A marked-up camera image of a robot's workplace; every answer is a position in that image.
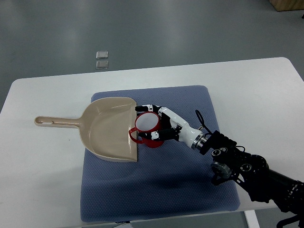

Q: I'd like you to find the upper metal floor plate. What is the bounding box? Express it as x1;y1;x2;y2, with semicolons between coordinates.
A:
95;51;108;59

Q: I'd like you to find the wooden box corner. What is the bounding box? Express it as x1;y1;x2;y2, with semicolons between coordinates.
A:
269;0;304;12

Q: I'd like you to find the red plastic mug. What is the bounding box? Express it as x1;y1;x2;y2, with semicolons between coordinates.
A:
129;112;163;148

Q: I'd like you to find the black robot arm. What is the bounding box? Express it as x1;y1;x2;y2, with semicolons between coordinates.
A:
195;130;304;228

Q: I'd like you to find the blue textured mat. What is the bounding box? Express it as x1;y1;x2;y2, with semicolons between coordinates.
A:
80;85;240;222

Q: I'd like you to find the metal floor plate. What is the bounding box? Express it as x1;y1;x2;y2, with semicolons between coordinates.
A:
95;51;108;59
95;60;109;69

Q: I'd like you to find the lower metal floor plate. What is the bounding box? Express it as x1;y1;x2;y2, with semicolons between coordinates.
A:
95;60;109;69

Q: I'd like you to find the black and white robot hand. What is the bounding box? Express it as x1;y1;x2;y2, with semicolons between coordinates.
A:
135;104;203;149

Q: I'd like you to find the white table leg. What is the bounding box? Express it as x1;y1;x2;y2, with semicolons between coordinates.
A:
244;210;260;228

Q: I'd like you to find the beige plastic dustpan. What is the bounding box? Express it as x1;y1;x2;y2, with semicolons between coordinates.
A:
34;97;138;162

